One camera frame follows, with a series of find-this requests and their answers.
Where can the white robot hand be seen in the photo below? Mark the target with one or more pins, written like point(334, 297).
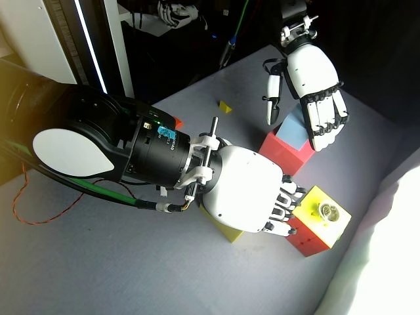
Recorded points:
point(311, 72)
point(246, 187)

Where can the blue block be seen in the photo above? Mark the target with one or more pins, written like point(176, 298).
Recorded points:
point(292, 131)

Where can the red block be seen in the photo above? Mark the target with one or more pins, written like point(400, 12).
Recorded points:
point(282, 155)

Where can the yellow block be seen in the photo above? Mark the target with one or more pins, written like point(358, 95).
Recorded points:
point(231, 234)
point(311, 205)

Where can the small yellow wedge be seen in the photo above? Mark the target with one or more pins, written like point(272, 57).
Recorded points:
point(225, 107)

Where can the small clear round cup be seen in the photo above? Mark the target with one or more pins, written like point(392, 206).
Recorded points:
point(328, 211)

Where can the small orange block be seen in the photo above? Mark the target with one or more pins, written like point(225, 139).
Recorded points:
point(178, 123)

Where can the grey table cloth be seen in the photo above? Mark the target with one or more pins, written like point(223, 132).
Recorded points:
point(131, 262)

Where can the spare white robot hand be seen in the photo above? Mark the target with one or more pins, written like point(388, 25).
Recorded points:
point(178, 14)

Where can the white fabric sheet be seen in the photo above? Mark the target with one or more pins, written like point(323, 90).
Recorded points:
point(387, 246)

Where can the white cabinet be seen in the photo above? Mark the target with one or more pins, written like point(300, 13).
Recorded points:
point(33, 33)

